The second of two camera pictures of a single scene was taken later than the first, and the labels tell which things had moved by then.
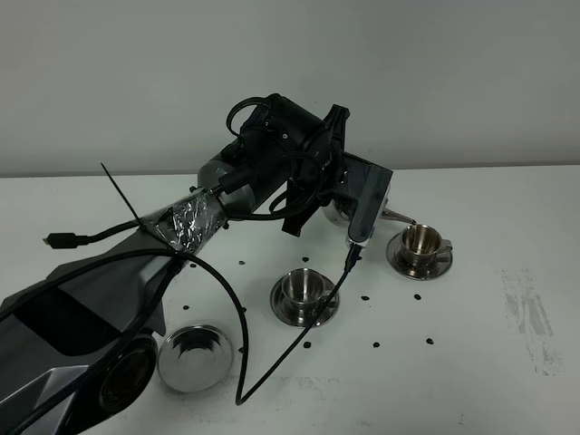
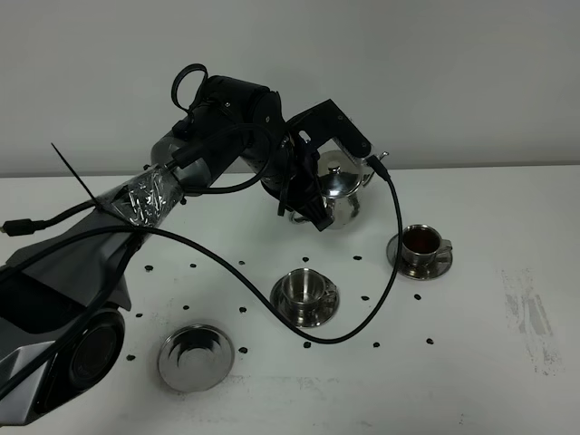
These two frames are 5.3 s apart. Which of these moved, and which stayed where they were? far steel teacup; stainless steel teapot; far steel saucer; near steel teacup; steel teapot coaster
Moved: stainless steel teapot
Stayed: far steel saucer; near steel teacup; far steel teacup; steel teapot coaster
